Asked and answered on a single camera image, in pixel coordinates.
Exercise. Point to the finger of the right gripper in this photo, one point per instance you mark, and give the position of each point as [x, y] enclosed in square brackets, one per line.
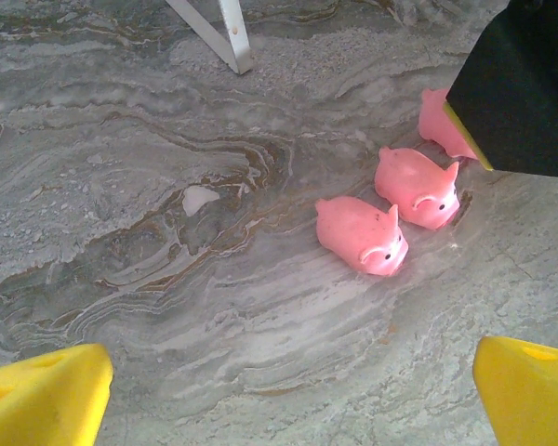
[521, 93]

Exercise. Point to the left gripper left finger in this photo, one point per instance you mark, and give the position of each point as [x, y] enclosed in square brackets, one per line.
[37, 399]

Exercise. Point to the pink pig toy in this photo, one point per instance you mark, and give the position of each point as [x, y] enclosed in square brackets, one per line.
[439, 125]
[362, 237]
[416, 190]

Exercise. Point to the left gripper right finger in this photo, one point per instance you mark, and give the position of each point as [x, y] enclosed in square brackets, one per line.
[535, 399]

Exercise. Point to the wooden two-tier shelf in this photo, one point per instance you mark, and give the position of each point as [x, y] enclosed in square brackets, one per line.
[239, 46]

